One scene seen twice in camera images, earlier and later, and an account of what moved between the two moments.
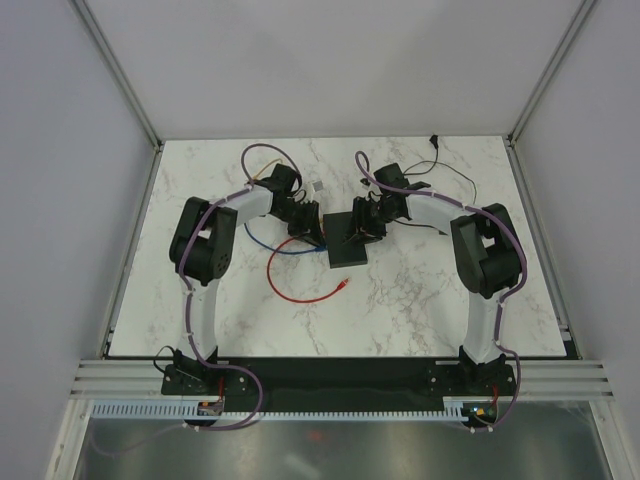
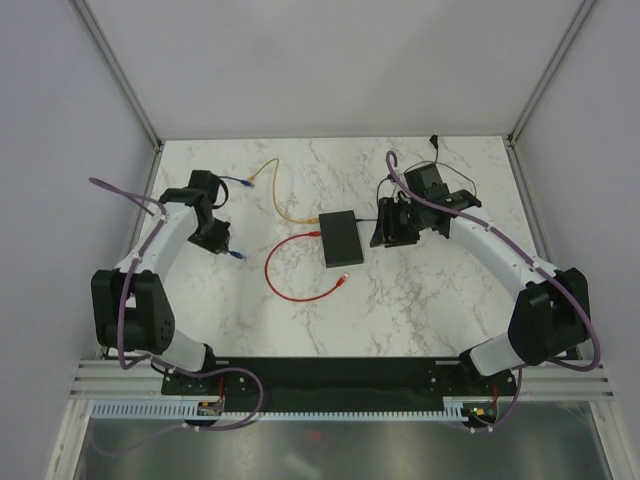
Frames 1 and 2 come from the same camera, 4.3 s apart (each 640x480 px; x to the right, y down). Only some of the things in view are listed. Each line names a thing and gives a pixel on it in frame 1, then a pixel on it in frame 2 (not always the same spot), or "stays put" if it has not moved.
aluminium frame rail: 536,379 stays put
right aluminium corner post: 568,37 stays put
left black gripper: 309,229 -> 219,244
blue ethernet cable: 317,249 -> 247,184
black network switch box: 338,228 stays put
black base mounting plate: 340,381 stays put
